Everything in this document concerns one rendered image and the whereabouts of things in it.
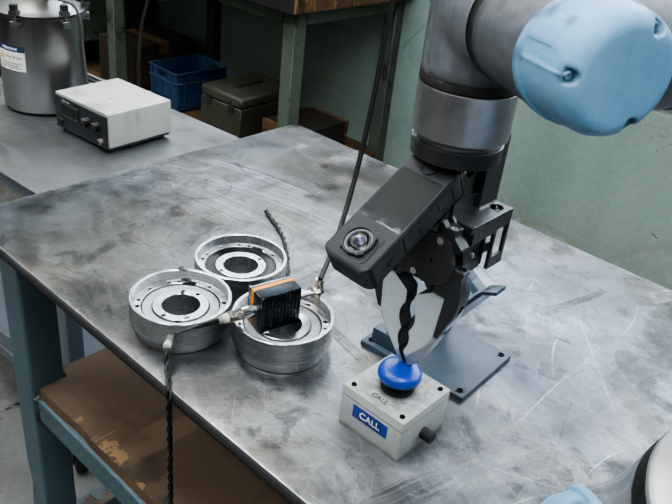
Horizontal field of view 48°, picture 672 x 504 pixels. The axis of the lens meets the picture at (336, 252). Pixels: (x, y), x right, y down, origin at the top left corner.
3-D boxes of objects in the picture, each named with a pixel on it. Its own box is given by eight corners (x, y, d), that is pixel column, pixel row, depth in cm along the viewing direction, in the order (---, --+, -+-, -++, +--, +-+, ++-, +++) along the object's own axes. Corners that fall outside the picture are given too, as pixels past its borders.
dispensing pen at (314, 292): (182, 359, 71) (328, 313, 80) (182, 323, 69) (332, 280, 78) (172, 346, 72) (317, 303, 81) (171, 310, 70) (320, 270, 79)
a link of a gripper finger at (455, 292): (459, 341, 63) (480, 250, 58) (449, 348, 62) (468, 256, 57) (415, 315, 65) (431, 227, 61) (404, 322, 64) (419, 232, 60)
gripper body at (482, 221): (501, 269, 65) (534, 139, 59) (444, 305, 59) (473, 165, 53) (431, 234, 69) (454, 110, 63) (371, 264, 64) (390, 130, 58)
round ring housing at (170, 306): (145, 294, 85) (144, 263, 82) (238, 305, 85) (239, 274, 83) (116, 351, 75) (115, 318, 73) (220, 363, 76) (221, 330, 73)
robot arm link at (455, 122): (484, 107, 51) (391, 73, 55) (471, 168, 53) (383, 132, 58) (539, 88, 56) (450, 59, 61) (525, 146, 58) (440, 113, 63)
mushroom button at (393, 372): (363, 406, 69) (369, 363, 67) (390, 387, 72) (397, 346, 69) (396, 429, 67) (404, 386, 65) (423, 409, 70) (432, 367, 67)
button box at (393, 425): (337, 421, 70) (342, 380, 67) (385, 388, 75) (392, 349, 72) (405, 470, 65) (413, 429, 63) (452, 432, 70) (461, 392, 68)
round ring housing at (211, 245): (222, 254, 94) (223, 225, 92) (299, 277, 91) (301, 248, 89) (176, 294, 85) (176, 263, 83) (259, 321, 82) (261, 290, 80)
